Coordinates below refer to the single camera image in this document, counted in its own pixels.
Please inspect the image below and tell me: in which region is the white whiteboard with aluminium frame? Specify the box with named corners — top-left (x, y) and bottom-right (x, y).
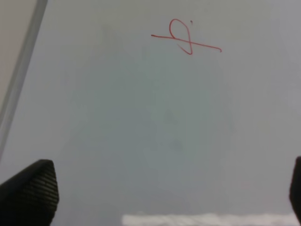
top-left (0, 0), bottom-right (301, 226)

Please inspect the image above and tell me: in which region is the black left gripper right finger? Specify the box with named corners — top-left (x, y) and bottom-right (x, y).
top-left (289, 156), bottom-right (301, 224)

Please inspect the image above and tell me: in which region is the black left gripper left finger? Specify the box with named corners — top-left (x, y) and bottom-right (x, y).
top-left (0, 160), bottom-right (59, 226)

